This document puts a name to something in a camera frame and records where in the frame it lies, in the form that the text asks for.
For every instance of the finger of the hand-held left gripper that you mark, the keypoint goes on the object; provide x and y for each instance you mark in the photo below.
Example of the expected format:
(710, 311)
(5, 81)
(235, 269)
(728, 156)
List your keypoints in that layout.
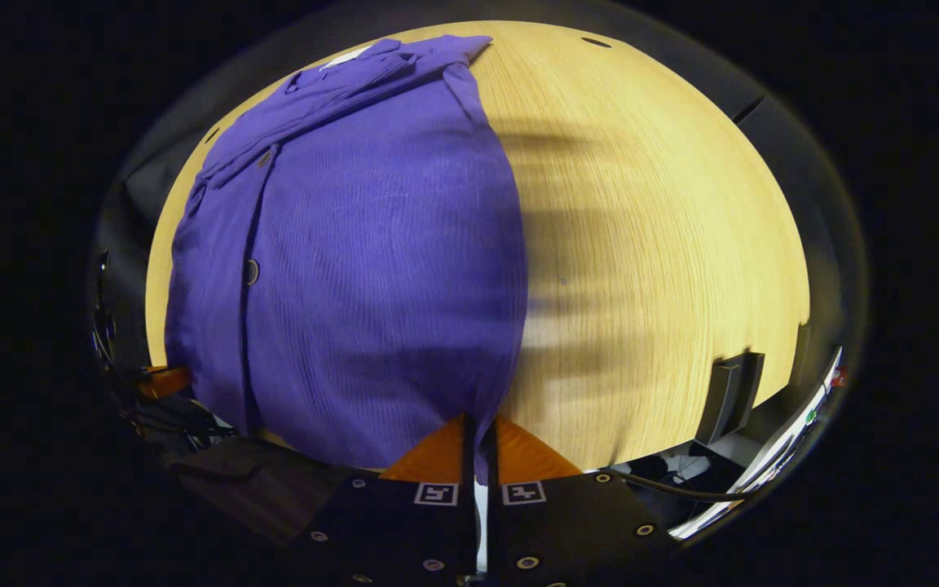
(166, 381)

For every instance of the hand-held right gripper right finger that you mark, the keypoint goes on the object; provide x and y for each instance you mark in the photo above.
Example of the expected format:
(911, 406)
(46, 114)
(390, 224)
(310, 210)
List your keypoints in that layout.
(491, 473)

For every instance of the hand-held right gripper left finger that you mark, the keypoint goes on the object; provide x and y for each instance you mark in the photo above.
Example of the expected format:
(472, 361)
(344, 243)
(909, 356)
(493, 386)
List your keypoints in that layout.
(468, 456)

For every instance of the purple shirt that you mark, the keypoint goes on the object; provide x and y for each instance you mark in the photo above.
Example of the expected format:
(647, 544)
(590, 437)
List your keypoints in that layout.
(372, 269)

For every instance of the black table clamp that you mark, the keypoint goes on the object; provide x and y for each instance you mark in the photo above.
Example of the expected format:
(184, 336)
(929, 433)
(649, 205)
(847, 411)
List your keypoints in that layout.
(730, 395)

